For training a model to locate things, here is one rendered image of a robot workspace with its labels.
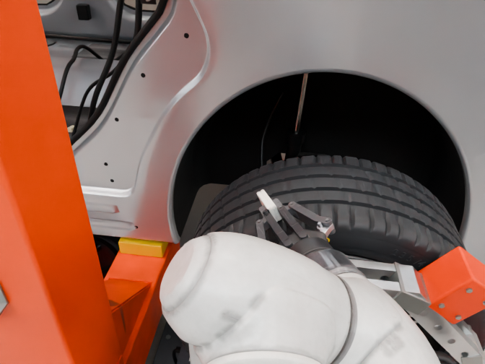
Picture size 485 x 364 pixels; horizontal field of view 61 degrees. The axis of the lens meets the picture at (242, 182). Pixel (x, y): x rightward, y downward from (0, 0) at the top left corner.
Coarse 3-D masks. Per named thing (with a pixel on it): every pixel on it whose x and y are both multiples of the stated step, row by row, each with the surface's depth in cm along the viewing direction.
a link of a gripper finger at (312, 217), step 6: (288, 204) 69; (294, 204) 69; (294, 210) 68; (300, 210) 67; (306, 210) 66; (294, 216) 70; (300, 216) 67; (306, 216) 65; (312, 216) 64; (318, 216) 64; (306, 222) 67; (312, 222) 65; (324, 222) 62; (330, 222) 62; (330, 234) 63
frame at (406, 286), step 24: (360, 264) 70; (384, 264) 70; (384, 288) 66; (408, 288) 66; (408, 312) 68; (432, 312) 67; (432, 336) 70; (456, 336) 70; (192, 360) 84; (456, 360) 76; (480, 360) 72
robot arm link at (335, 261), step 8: (312, 256) 53; (320, 256) 52; (328, 256) 52; (336, 256) 52; (344, 256) 53; (320, 264) 51; (328, 264) 51; (336, 264) 50; (344, 264) 51; (352, 264) 52; (336, 272) 49; (360, 272) 51
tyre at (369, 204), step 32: (288, 160) 88; (320, 160) 86; (352, 160) 86; (224, 192) 93; (256, 192) 83; (288, 192) 80; (320, 192) 77; (352, 192) 76; (384, 192) 78; (416, 192) 83; (224, 224) 82; (352, 224) 70; (384, 224) 70; (416, 224) 74; (448, 224) 83; (384, 256) 73; (416, 256) 72; (480, 320) 79
